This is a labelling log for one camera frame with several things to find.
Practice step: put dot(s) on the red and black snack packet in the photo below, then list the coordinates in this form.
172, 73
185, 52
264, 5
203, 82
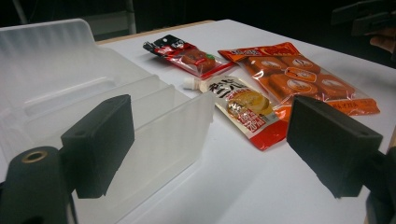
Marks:
186, 56

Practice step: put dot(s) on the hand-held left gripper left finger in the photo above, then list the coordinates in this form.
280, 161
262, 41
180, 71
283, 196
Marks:
99, 146

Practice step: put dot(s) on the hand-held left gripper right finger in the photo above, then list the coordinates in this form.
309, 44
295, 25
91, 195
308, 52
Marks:
330, 146

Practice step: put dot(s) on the spout pouch with white cap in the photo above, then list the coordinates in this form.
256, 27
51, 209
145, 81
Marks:
246, 109

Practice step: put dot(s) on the translucent plastic container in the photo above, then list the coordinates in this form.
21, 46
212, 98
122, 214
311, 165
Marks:
168, 130

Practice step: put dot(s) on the orange snack packet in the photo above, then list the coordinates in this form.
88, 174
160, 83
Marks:
295, 74

